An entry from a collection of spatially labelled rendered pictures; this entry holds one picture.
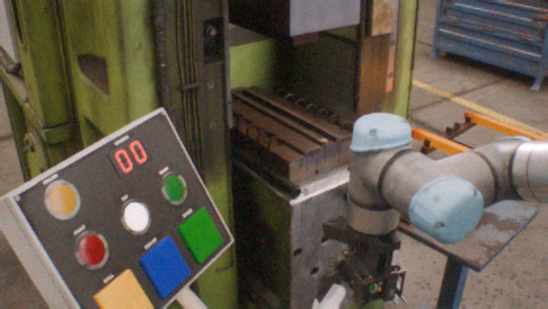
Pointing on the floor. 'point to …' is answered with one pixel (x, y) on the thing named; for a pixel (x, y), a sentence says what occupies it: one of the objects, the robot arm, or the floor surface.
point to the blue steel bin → (495, 33)
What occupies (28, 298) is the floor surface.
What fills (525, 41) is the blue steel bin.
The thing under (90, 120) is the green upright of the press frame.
